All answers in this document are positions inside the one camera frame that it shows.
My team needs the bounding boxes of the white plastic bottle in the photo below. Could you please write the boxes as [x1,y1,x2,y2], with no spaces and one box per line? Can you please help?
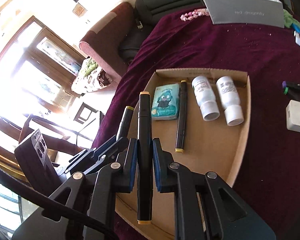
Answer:
[216,76,244,126]
[192,76,220,121]

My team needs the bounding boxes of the pink bead string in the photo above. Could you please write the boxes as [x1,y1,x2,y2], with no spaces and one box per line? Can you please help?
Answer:
[180,8,210,22]

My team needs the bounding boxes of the green cloth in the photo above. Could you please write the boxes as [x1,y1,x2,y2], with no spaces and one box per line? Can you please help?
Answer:
[283,9,300,32]

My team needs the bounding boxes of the teal tissue pack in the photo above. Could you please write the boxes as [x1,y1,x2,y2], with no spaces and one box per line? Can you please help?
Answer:
[151,83,180,120]

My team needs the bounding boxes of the black marker purple cap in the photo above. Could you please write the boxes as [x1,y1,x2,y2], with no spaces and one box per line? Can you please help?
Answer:
[282,81,300,90]

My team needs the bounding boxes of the black braided cable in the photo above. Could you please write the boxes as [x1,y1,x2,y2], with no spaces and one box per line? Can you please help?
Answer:
[0,160,118,240]

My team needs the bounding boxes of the white power adapter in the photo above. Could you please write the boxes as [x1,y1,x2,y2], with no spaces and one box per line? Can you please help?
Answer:
[286,100,300,133]

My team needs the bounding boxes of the black marker green cap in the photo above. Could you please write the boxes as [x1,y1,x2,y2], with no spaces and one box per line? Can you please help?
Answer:
[283,87,300,102]

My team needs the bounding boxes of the maroon bedspread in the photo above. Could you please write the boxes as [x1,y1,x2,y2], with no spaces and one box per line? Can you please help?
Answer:
[93,12,300,238]

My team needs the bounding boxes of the maroon pillow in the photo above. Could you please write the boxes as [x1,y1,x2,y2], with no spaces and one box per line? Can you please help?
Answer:
[79,2,134,83]

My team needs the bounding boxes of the black marker yellow caps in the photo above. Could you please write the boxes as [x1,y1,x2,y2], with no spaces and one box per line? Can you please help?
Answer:
[175,80,187,153]

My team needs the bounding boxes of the grey shoe box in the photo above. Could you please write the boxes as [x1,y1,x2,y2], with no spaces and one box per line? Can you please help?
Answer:
[203,0,285,28]

